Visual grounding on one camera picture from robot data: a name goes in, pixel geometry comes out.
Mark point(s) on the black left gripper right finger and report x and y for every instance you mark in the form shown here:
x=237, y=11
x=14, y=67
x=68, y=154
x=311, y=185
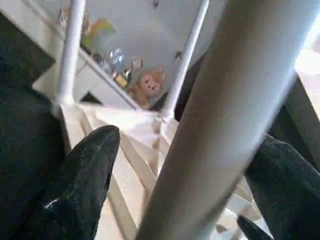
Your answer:
x=287, y=190

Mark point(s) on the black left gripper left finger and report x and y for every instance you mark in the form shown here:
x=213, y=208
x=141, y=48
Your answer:
x=80, y=187

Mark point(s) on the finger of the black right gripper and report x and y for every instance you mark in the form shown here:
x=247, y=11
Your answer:
x=252, y=230

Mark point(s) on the white plastic table top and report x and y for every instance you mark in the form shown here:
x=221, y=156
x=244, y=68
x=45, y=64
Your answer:
x=137, y=162

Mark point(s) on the black work surface mat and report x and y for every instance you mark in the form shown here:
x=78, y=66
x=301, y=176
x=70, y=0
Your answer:
x=25, y=137

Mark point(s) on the brown plush toy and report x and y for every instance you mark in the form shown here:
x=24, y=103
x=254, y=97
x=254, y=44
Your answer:
x=150, y=85

